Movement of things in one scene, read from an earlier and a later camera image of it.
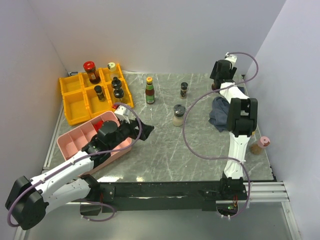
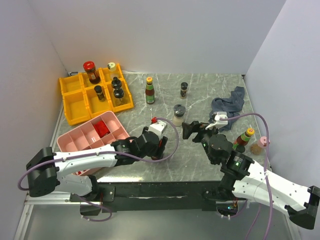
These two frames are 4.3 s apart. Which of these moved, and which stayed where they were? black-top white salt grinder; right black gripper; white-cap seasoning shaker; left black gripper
Moved: right black gripper; left black gripper
Stayed: black-top white salt grinder; white-cap seasoning shaker
